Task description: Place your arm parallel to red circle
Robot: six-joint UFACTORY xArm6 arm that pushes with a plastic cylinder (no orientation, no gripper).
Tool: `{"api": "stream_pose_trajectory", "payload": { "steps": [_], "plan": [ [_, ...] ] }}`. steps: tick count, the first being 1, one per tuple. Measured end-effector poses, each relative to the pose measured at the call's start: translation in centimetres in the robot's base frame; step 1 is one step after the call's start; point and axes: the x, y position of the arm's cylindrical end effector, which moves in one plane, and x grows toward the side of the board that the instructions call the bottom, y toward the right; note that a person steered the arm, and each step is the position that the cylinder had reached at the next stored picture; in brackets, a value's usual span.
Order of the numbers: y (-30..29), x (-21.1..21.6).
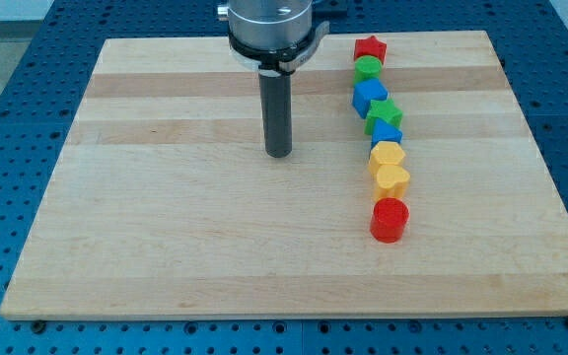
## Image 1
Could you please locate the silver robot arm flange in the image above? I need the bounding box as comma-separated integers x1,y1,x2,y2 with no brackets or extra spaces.
216,0,330,77

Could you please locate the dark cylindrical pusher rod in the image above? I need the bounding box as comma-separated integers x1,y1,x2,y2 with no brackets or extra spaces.
258,74,292,158

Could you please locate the yellow hexagon block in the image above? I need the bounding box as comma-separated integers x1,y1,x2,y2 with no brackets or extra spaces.
368,141,406,177

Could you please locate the yellow heart block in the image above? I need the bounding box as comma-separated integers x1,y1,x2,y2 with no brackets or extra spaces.
373,165,411,201

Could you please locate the blue triangle block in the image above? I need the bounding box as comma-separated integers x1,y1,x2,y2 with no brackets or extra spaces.
371,119,403,148

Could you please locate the red cylinder block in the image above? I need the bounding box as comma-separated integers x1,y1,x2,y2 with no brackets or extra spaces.
370,197,409,244

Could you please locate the blue cube block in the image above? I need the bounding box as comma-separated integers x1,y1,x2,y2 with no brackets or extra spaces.
352,78,389,118

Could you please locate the green star block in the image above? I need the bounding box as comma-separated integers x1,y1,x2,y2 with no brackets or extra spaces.
364,99,403,135

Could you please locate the wooden board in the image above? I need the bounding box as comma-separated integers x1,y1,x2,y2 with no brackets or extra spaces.
0,31,568,320

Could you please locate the green cylinder block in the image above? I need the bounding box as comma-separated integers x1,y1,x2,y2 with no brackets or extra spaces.
353,55,383,85

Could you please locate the red star block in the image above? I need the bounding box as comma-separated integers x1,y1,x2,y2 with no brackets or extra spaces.
353,35,388,64

